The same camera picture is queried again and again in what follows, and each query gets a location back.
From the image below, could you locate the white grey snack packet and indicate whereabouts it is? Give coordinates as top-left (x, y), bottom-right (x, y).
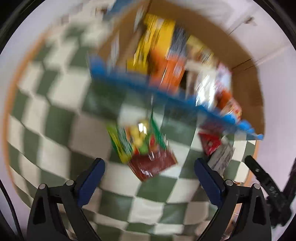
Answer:
top-left (208, 144), bottom-right (234, 177)

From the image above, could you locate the black cable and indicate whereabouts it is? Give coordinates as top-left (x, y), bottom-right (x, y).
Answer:
top-left (0, 179), bottom-right (25, 241)

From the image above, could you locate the white silver snack packet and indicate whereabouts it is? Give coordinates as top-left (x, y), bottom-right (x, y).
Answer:
top-left (194, 69), bottom-right (216, 109)

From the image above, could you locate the yellow snack packet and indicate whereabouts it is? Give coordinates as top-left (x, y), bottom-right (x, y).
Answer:
top-left (126, 14), bottom-right (176, 75)

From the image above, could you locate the red silver snack packet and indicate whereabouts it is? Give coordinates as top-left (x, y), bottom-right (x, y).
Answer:
top-left (215, 62), bottom-right (232, 98)

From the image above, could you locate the colourful candy bag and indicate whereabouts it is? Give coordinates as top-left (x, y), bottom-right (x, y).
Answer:
top-left (107, 113), bottom-right (168, 164)

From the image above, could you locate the yellow biscuit ball packet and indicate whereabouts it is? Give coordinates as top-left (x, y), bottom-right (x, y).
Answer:
top-left (186, 35), bottom-right (218, 69)

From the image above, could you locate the orange red snack packet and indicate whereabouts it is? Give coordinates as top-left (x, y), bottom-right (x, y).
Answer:
top-left (216, 89), bottom-right (242, 121)

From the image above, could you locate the green white checkered mat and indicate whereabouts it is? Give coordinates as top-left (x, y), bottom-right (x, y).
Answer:
top-left (2, 22), bottom-right (258, 241)

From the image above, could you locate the black silver striped packet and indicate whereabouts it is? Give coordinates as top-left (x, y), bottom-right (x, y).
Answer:
top-left (169, 26), bottom-right (189, 57)

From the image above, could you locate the small red packet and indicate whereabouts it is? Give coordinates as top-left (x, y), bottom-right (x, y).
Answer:
top-left (198, 132), bottom-right (222, 156)

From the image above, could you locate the cardboard box blue rim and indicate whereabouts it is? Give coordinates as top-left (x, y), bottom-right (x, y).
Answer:
top-left (89, 1), bottom-right (265, 140)

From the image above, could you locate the dark red snack packet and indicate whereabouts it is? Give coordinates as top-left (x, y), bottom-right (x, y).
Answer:
top-left (128, 149), bottom-right (178, 182)

